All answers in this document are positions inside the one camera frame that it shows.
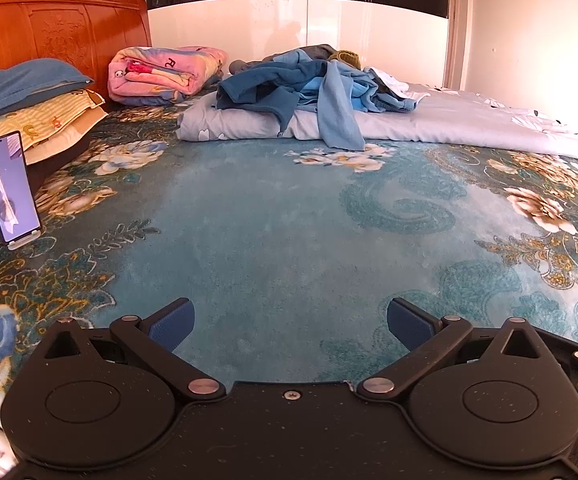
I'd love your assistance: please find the light blue folded duvet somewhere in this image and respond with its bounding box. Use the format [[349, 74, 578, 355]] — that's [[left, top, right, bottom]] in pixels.
[[176, 89, 578, 159]]

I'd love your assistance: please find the yellow striped pillow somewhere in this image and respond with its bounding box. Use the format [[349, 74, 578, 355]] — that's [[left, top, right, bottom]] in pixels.
[[0, 89, 106, 148]]

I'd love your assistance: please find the dark blue fleece jacket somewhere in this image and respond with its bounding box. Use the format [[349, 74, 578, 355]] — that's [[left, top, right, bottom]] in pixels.
[[216, 61, 327, 132]]

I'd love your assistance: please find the pink folded cartoon quilt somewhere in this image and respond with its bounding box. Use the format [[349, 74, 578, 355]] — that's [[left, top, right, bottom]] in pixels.
[[108, 46, 228, 106]]

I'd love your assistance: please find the light blue garment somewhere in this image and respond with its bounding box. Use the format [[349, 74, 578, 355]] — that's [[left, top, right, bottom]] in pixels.
[[298, 58, 426, 152]]

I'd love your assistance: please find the blue pillow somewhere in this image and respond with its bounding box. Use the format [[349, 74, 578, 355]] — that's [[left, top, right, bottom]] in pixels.
[[0, 58, 94, 116]]

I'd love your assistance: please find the white glossy wardrobe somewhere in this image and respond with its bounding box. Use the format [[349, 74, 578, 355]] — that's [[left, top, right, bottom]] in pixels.
[[147, 0, 449, 84]]

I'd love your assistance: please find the beige pillow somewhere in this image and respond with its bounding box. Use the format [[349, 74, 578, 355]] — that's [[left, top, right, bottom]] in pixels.
[[0, 107, 107, 165]]

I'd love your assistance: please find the smartphone on white stand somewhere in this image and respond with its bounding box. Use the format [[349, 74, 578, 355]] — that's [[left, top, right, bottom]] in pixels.
[[0, 131, 42, 252]]

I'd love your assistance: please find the teal floral bed blanket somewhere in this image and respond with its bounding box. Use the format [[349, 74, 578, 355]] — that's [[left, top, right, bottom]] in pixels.
[[0, 104, 578, 430]]

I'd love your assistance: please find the dark grey garment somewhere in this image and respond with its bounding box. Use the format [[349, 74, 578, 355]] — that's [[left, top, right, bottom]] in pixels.
[[229, 44, 338, 75]]

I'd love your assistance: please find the wooden headboard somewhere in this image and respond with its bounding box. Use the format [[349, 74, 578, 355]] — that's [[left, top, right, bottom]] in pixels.
[[0, 0, 151, 98]]

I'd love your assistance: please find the mustard yellow garment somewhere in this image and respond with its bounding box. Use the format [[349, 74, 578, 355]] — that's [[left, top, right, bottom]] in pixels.
[[328, 50, 362, 70]]

